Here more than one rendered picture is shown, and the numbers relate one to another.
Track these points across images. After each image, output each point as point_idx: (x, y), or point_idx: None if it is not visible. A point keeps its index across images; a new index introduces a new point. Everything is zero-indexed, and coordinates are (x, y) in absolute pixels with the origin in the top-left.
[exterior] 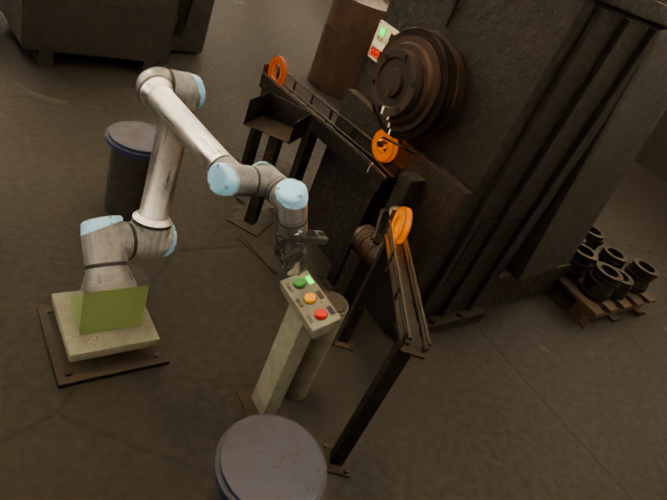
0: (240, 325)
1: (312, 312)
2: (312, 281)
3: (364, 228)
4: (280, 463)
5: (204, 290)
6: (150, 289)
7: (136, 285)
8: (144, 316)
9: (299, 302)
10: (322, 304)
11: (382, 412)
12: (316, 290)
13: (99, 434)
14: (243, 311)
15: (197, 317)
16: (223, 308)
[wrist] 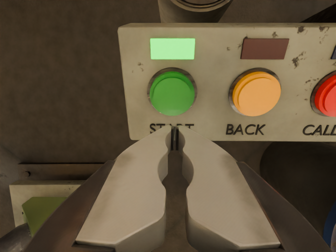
0: (79, 68)
1: (306, 114)
2: (186, 43)
3: None
4: None
5: (16, 88)
6: (11, 148)
7: (27, 234)
8: (63, 190)
9: (241, 129)
10: (304, 64)
11: None
12: (233, 50)
13: (171, 231)
14: (55, 53)
15: (60, 113)
16: (48, 76)
